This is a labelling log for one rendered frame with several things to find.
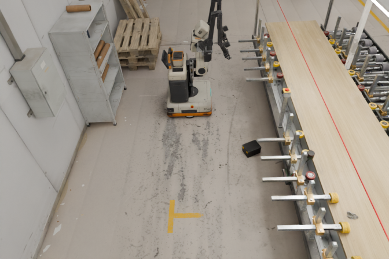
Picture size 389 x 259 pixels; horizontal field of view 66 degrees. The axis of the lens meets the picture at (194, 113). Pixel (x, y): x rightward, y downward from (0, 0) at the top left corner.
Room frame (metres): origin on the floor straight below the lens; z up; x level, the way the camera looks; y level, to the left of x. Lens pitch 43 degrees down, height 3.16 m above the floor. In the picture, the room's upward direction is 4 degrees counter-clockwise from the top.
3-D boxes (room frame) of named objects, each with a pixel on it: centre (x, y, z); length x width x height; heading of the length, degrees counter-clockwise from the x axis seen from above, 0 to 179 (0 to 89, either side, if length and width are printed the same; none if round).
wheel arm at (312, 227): (1.03, -0.81, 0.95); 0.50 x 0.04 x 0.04; 86
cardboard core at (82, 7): (3.83, 1.38, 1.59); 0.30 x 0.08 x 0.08; 86
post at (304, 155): (1.56, -0.89, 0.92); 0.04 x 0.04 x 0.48; 86
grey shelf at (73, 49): (3.72, 1.38, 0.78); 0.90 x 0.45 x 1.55; 176
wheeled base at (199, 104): (3.59, 0.06, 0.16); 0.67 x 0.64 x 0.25; 86
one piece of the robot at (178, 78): (3.60, 0.15, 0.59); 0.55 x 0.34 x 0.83; 176
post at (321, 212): (1.06, -0.86, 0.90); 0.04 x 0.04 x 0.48; 86
